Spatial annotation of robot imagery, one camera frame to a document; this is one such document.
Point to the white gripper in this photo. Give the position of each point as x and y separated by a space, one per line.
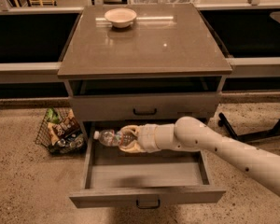
148 137

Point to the clear plastic water bottle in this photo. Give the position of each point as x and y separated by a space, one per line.
112 138

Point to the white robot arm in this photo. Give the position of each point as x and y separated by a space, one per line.
188 134

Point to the closed grey upper drawer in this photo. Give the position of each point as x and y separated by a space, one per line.
152 106

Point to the open grey middle drawer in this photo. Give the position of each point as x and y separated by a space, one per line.
113 178

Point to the grey cabinet with counter top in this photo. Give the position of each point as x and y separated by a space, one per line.
167 49

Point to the brown snack bag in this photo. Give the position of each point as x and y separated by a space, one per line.
66 127

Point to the green snack bag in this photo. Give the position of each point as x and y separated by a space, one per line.
52 116

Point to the white ceramic bowl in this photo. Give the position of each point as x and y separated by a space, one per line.
120 17

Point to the grey metal railing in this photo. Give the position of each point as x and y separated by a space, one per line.
47 72

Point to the black wheeled stand base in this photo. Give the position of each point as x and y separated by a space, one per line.
248 137

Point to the wire basket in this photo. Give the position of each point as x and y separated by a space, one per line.
74 143

